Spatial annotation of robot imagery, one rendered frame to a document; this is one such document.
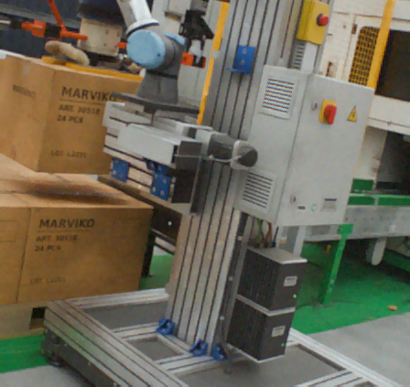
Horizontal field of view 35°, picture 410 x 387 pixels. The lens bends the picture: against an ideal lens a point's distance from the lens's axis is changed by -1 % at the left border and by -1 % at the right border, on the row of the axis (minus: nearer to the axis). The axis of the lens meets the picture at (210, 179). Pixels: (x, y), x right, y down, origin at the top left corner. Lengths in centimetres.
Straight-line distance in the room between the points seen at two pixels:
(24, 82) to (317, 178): 124
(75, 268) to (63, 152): 50
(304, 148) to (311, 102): 14
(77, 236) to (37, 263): 20
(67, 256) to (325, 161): 117
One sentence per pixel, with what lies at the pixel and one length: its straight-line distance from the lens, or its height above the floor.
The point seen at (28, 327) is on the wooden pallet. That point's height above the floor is 3.
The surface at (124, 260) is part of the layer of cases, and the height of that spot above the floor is 30.
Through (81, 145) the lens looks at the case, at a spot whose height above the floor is 79.
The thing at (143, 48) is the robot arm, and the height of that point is 120.
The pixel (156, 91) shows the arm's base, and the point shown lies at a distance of 226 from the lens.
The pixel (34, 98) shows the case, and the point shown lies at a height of 94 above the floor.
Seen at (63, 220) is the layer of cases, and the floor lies 48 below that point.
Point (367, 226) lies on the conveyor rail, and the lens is 400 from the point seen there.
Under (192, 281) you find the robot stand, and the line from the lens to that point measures 235.
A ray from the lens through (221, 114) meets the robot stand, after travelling 226.
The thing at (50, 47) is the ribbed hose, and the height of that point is 114.
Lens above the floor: 118
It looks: 9 degrees down
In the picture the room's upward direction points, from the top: 12 degrees clockwise
